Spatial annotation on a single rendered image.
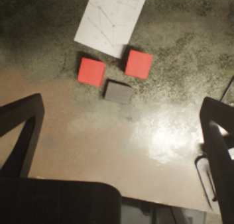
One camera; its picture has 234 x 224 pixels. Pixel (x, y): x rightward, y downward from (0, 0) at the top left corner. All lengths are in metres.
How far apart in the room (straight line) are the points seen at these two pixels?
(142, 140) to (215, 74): 0.21
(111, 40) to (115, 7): 0.06
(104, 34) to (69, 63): 0.09
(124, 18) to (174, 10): 0.10
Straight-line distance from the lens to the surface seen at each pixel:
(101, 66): 0.40
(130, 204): 1.26
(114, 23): 0.46
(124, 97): 0.43
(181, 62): 0.47
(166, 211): 1.03
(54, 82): 0.47
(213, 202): 0.55
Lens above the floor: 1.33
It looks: 82 degrees down
